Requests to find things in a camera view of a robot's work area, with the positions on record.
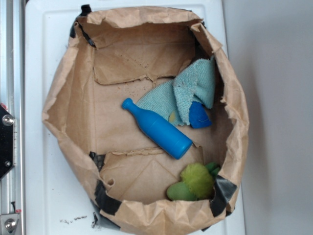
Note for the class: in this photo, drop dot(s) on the blue plastic bottle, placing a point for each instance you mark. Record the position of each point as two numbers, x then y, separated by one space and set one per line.
159 130

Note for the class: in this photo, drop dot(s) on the light blue microfiber cloth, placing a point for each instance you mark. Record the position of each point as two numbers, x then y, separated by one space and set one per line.
173 99

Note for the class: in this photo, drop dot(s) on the blue felt ball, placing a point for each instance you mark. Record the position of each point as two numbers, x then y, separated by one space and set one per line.
198 117

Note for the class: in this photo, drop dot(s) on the green plush toy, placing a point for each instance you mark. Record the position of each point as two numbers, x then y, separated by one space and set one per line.
196 182

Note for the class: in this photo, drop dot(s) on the brown paper bag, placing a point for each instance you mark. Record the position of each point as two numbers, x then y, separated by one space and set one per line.
125 52

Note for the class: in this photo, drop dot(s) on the black metal bracket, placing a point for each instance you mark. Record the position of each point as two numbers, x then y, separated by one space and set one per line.
6 141

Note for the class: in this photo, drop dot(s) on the aluminium frame rail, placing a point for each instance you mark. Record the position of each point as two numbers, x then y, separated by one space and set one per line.
12 201

